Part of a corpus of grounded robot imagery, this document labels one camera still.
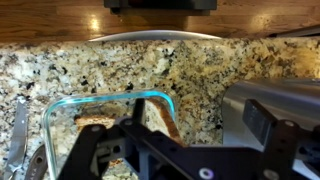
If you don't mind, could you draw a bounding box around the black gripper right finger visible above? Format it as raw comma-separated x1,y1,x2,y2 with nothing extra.
242,98,320,180

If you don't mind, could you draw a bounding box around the stainless steel two-slot toaster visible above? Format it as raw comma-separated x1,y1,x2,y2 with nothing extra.
221,78,320,180

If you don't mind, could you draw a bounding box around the curved silver appliance handle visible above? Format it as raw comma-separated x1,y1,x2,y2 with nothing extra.
87,29,224,43

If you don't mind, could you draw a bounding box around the silver table knife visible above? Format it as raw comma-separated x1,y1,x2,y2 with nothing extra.
2,99,30,180

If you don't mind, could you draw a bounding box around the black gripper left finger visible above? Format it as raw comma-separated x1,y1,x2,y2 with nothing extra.
58,98,154,180

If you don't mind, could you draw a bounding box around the brown bread slice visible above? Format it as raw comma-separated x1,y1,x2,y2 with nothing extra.
144,98,186,148
73,114,125,168

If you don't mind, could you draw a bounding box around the clear glass baking dish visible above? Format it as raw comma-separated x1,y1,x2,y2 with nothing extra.
41,89,178,180

